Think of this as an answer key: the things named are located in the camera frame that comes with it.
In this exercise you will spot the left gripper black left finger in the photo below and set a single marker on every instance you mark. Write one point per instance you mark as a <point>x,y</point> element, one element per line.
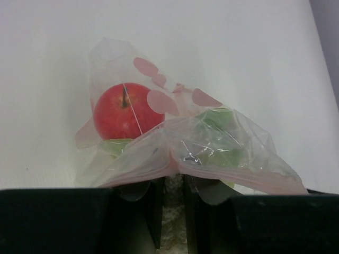
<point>123,219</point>

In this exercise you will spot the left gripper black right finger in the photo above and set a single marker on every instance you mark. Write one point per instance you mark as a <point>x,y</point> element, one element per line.
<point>222,220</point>

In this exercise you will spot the green white fake cabbage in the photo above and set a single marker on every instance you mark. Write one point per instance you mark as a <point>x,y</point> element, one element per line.
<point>213,138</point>

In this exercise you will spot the clear zip top bag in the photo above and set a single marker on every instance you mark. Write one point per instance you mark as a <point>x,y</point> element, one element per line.
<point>114,62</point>

